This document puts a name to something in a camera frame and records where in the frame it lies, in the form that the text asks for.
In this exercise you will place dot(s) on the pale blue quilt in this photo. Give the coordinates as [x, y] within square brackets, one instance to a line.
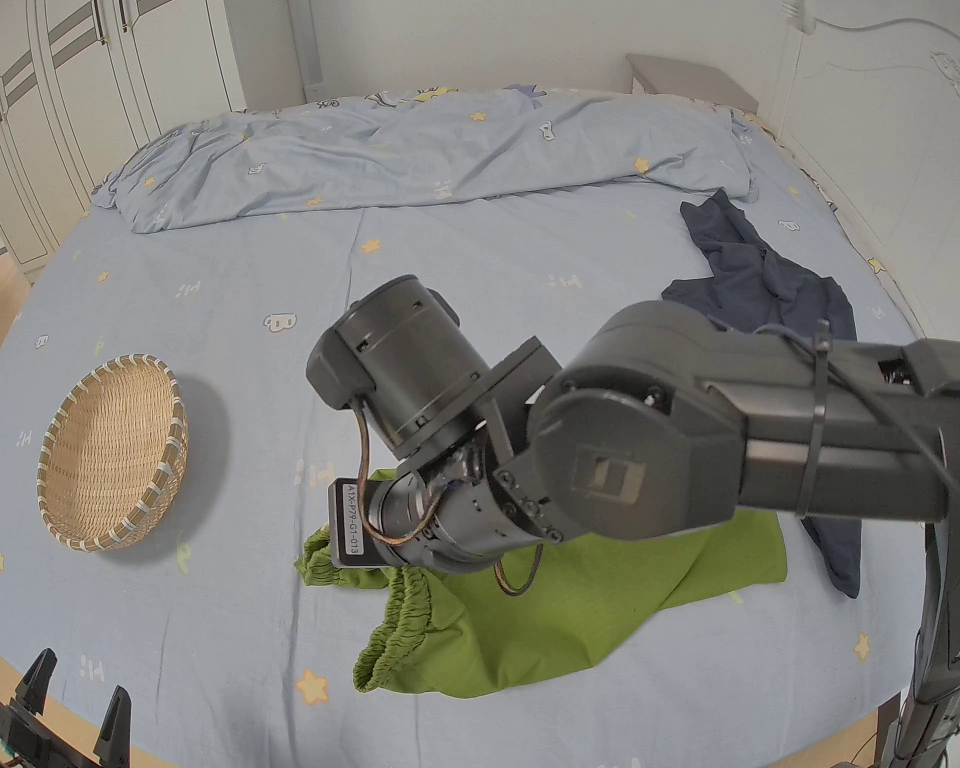
[390, 157]

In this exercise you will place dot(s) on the bed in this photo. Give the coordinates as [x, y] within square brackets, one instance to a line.
[450, 247]

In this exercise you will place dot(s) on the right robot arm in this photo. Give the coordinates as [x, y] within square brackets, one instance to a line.
[660, 420]

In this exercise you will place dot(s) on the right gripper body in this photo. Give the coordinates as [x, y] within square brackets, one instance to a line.
[450, 525]

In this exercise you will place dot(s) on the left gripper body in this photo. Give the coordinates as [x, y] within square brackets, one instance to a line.
[30, 742]

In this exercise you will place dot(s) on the white wardrobe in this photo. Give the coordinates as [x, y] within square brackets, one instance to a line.
[75, 112]

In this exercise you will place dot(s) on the green shorts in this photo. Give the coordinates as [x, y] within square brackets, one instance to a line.
[525, 622]

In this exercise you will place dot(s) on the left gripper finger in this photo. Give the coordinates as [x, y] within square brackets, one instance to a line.
[37, 686]
[112, 727]

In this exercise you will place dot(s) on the grey bedside table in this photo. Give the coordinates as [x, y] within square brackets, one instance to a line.
[690, 79]

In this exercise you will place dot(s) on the dark blue garment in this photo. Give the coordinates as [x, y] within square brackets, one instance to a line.
[750, 270]

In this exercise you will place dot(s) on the round woven basket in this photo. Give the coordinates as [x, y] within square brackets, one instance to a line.
[105, 450]

